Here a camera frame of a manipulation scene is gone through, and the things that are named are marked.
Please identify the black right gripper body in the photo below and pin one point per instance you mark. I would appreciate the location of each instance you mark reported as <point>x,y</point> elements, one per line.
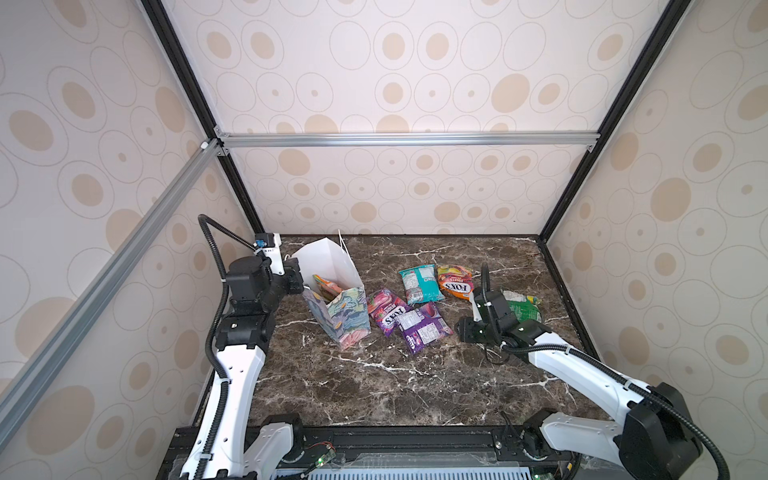
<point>472,332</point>

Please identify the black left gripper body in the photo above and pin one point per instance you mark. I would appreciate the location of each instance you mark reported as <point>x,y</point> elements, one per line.
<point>292,279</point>

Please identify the orange multicolour Fox's candy packet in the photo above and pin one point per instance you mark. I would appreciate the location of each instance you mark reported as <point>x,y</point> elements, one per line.
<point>328,289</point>

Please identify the purple snack packet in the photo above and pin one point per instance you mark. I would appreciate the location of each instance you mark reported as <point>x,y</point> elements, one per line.
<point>423,326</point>

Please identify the colourful painted paper bag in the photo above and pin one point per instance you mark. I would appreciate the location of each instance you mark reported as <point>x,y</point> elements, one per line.
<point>345,320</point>

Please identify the pink Fox's candy packet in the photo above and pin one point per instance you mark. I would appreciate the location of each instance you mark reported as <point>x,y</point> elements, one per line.
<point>384,307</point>

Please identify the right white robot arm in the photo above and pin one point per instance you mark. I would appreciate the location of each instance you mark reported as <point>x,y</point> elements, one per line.
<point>649,431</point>

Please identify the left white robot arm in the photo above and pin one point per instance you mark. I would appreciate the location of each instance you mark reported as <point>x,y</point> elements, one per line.
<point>257,285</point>

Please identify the orange red Fox's candy packet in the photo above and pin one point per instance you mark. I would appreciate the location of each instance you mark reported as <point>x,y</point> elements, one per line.
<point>455,280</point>

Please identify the green snack packet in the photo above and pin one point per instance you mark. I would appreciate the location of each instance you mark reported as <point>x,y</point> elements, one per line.
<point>525,307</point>

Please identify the teal snack packet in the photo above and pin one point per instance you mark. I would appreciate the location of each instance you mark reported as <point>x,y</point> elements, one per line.
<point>421,285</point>

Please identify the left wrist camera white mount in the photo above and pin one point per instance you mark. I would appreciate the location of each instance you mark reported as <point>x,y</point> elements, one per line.
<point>269,245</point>

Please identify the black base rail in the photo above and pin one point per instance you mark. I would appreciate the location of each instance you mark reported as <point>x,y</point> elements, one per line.
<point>390,447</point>

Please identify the aluminium horizontal back rail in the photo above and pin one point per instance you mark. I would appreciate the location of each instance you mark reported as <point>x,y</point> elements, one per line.
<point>422,139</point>

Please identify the aluminium left side rail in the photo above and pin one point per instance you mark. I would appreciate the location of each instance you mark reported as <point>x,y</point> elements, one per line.
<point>39,372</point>

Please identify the black vertical frame post left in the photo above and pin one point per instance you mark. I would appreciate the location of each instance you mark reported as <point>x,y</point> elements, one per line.
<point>160,22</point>

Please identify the black vertical frame post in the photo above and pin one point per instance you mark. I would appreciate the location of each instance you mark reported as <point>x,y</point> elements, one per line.
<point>160,22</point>
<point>648,57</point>

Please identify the black vertical frame post right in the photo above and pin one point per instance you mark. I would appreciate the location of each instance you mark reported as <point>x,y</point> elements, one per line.
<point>648,57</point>

